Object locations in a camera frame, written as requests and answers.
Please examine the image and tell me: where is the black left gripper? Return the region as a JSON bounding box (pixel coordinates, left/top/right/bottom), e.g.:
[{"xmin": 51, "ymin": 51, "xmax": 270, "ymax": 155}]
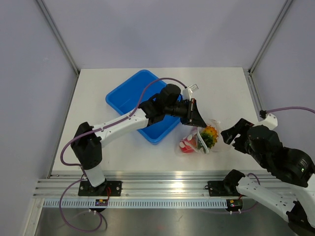
[{"xmin": 164, "ymin": 98, "xmax": 206, "ymax": 128}]

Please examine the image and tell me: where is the orange toy pineapple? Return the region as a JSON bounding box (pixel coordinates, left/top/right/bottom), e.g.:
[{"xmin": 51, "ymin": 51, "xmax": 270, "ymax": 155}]
[{"xmin": 199, "ymin": 125, "xmax": 219, "ymax": 149}]

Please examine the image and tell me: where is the clear zip top bag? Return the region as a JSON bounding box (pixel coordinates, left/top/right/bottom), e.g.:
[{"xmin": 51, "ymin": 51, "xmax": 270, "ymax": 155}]
[{"xmin": 175, "ymin": 119, "xmax": 232, "ymax": 155}]

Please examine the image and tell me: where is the dark red toy pomegranate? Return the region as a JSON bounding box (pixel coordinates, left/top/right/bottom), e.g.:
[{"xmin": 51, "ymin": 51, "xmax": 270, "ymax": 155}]
[{"xmin": 179, "ymin": 140, "xmax": 195, "ymax": 153}]

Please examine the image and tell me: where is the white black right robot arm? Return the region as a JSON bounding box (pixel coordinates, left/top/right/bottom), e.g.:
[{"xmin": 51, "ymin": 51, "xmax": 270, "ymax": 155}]
[{"xmin": 221, "ymin": 114, "xmax": 315, "ymax": 236}]

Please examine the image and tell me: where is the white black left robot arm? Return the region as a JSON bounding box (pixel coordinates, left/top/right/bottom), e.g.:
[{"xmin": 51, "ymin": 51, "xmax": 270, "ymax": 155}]
[{"xmin": 71, "ymin": 84, "xmax": 207, "ymax": 196}]

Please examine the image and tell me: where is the blue plastic tray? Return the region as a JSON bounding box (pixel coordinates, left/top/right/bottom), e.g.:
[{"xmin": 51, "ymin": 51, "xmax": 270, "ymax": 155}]
[{"xmin": 105, "ymin": 69, "xmax": 180, "ymax": 145}]

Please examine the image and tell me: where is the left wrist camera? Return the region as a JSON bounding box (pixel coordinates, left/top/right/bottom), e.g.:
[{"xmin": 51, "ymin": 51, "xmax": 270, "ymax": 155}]
[{"xmin": 182, "ymin": 84, "xmax": 199, "ymax": 100}]

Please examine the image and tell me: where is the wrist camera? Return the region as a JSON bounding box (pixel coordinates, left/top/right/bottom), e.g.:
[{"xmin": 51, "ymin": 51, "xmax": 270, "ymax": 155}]
[
  {"xmin": 182, "ymin": 84, "xmax": 199, "ymax": 100},
  {"xmin": 256, "ymin": 110, "xmax": 278, "ymax": 130}
]

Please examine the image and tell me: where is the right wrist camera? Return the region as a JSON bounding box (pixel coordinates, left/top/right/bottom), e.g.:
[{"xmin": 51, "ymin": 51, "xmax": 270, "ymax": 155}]
[{"xmin": 256, "ymin": 110, "xmax": 278, "ymax": 130}]

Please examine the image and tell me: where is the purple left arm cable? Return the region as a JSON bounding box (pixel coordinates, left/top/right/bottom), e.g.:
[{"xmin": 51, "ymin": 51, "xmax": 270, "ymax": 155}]
[{"xmin": 58, "ymin": 77, "xmax": 188, "ymax": 233}]

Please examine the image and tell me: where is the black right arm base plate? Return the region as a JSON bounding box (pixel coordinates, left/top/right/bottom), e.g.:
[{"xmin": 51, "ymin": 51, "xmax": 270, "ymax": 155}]
[{"xmin": 204, "ymin": 180, "xmax": 242, "ymax": 197}]

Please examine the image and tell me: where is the right aluminium frame post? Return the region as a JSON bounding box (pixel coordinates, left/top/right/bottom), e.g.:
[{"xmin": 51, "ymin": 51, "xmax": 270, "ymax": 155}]
[{"xmin": 248, "ymin": 0, "xmax": 294, "ymax": 76}]

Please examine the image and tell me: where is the aluminium frame post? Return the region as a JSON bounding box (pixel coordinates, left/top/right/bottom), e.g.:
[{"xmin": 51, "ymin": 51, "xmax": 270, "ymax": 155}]
[
  {"xmin": 248, "ymin": 0, "xmax": 294, "ymax": 76},
  {"xmin": 34, "ymin": 0, "xmax": 80, "ymax": 78}
]

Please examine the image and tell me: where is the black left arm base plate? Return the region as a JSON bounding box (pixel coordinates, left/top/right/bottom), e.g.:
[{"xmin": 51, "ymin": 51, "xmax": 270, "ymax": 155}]
[{"xmin": 78, "ymin": 180, "xmax": 123, "ymax": 197}]

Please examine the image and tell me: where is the white slotted cable duct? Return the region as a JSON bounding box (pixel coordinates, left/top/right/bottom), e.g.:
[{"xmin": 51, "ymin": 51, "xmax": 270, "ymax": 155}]
[{"xmin": 43, "ymin": 198, "xmax": 227, "ymax": 209}]

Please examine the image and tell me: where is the aluminium table edge rail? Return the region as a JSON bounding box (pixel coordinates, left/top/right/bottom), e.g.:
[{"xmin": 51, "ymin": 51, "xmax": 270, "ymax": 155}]
[{"xmin": 32, "ymin": 171, "xmax": 228, "ymax": 199}]

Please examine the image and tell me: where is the left aluminium frame post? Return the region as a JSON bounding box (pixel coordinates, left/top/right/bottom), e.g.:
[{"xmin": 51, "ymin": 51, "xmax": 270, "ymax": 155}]
[{"xmin": 34, "ymin": 0, "xmax": 80, "ymax": 78}]

